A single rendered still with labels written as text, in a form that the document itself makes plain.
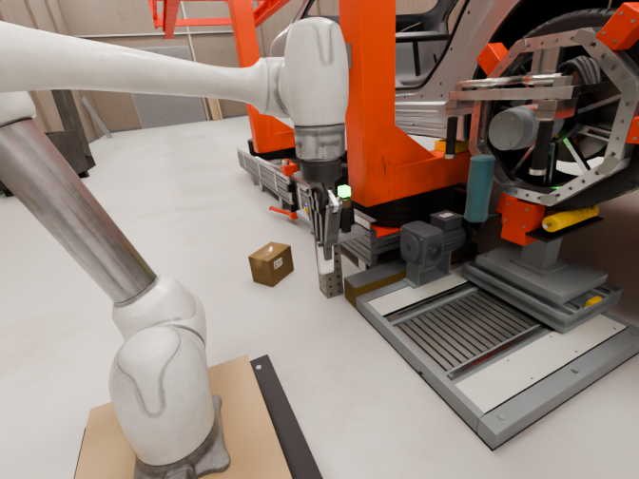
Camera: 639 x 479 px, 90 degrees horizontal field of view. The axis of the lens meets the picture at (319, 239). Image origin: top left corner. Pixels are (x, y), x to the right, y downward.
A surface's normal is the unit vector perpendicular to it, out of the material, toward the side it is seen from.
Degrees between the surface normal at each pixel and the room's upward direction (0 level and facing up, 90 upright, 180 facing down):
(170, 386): 71
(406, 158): 90
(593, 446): 0
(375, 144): 90
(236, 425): 3
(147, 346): 6
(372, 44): 90
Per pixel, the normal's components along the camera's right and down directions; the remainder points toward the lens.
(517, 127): -0.90, 0.25
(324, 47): 0.29, 0.22
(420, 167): 0.42, 0.36
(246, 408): -0.05, -0.91
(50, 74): 0.40, 0.80
